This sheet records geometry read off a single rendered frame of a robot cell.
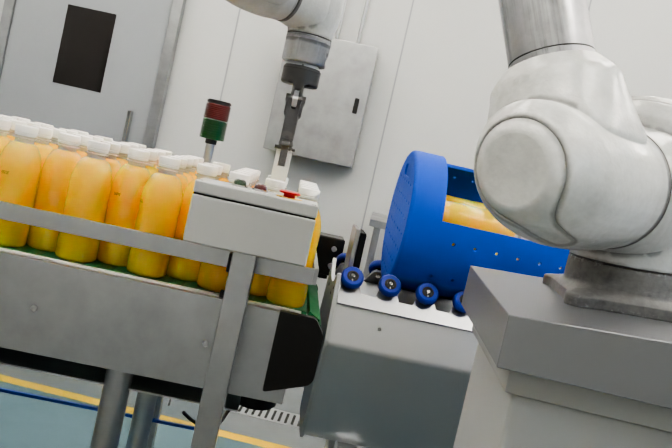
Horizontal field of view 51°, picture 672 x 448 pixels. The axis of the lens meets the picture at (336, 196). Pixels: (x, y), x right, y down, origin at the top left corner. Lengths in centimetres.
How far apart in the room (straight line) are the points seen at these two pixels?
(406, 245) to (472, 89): 364
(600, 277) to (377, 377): 59
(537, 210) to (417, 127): 416
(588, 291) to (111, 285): 79
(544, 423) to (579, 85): 39
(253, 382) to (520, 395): 57
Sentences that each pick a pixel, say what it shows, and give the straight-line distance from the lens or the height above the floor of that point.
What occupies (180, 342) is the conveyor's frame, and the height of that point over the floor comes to 81.
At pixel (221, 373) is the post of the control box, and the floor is 79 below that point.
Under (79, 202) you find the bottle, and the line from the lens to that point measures 133.
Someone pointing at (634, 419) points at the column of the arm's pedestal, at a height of 96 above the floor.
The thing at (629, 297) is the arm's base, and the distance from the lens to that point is 96.
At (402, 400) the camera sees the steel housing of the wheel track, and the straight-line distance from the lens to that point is 145.
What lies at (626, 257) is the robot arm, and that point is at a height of 114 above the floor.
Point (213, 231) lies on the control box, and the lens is 114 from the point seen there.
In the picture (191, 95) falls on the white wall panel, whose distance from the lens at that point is 509.
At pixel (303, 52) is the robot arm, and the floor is 136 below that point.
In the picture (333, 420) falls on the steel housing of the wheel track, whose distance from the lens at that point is 148.
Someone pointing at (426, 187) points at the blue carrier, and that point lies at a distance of 137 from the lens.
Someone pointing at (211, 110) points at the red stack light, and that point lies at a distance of 182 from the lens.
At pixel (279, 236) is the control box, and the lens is 114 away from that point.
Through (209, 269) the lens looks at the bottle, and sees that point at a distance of 130.
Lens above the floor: 118
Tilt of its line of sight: 3 degrees down
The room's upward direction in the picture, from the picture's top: 13 degrees clockwise
